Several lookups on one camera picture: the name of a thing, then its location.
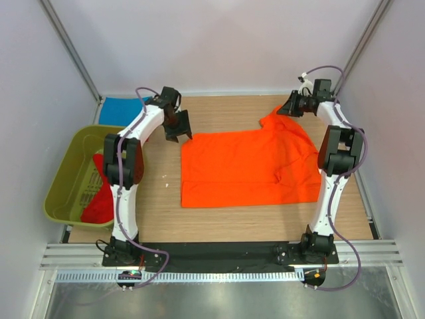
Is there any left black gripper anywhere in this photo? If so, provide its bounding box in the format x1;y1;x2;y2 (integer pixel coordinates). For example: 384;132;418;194
164;110;192;144

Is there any orange t shirt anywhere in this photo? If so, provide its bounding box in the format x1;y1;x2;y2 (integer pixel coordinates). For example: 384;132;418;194
181;110;321;208

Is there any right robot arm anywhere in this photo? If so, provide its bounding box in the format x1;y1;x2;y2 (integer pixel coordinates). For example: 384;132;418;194
277;75;365;263

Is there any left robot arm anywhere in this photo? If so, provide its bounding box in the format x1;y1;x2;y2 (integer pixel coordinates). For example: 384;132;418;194
102;86;192;266

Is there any blue folded t shirt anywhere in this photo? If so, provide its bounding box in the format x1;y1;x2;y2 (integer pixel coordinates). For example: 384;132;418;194
98;97;142;127

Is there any red t shirt in basket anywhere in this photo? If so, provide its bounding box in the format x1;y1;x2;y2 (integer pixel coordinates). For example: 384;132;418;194
80;154;114;224

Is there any olive green plastic basket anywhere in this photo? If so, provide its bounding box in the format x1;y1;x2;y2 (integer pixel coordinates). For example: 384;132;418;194
44;125;123;229

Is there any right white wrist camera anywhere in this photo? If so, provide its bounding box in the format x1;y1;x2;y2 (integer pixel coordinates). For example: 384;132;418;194
297;72;313;96

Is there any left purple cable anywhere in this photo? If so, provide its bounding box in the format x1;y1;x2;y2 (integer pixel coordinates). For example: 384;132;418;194
96;86;170;293

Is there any purple cable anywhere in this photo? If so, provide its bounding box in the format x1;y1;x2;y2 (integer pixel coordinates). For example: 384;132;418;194
96;86;170;293
303;64;368;293

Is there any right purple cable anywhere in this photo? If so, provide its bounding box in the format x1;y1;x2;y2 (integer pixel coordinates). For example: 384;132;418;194
303;64;368;293

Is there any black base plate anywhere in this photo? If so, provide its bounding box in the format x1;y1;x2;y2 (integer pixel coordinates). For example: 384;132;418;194
102;241;339;274

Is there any right aluminium corner post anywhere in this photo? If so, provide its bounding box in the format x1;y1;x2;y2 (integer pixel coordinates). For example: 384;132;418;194
335;0;394;96

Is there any aluminium corner post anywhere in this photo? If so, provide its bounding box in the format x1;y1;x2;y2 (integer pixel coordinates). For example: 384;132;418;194
335;0;394;96
39;0;102;104

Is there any white slotted cable duct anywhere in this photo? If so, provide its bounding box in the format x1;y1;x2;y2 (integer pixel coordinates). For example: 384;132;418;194
55;269;304;284

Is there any aluminium frame rail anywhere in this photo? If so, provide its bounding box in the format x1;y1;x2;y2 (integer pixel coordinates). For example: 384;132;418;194
39;240;403;270

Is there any left aluminium corner post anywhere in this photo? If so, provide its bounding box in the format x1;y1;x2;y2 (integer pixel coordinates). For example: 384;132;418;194
39;0;102;104

